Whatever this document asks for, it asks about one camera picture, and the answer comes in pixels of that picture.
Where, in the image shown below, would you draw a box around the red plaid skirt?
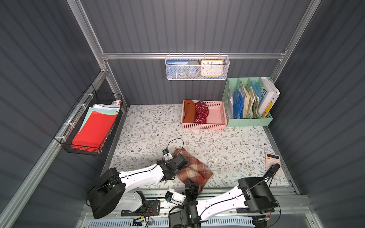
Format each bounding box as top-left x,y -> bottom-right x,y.
173,148 -> 213,192

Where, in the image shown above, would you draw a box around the rust orange skirt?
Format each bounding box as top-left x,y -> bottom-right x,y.
183,100 -> 196,124

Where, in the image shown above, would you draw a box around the dark red polka-dot skirt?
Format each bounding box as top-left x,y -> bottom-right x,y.
194,101 -> 209,124

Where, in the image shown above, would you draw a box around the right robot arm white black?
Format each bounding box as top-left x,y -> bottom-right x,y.
166,177 -> 279,228

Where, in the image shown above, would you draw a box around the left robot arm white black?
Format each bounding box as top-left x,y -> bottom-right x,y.
86,154 -> 189,219

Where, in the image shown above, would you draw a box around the grey tape roll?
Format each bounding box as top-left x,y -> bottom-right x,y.
185,60 -> 200,78

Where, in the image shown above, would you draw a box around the pink plastic basket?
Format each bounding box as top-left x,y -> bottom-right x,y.
181,100 -> 227,131

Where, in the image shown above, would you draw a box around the floral table mat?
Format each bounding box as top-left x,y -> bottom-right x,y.
108,104 -> 274,188

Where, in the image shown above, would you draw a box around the red paper stack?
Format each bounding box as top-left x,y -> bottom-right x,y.
71,108 -> 118,153

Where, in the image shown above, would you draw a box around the blue folders in organizer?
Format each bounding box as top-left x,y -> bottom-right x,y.
232,84 -> 244,119

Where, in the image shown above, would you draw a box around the blue box in basket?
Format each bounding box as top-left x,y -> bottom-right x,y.
165,60 -> 189,80

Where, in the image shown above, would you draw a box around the small orange white card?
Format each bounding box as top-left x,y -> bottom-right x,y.
265,153 -> 282,178

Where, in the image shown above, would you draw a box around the mint green file organizer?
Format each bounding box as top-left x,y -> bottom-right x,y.
222,78 -> 273,127

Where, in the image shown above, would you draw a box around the yellow alarm clock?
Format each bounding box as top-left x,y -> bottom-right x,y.
200,59 -> 224,78

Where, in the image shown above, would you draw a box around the white book in organizer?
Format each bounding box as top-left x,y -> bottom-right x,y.
258,78 -> 280,118

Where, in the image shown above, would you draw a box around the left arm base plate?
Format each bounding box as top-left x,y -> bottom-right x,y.
121,200 -> 161,217

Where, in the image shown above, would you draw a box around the black wire side basket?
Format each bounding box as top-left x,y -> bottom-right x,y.
54,86 -> 123,156

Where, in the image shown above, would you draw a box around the white wire wall basket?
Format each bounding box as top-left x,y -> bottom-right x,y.
165,54 -> 230,80

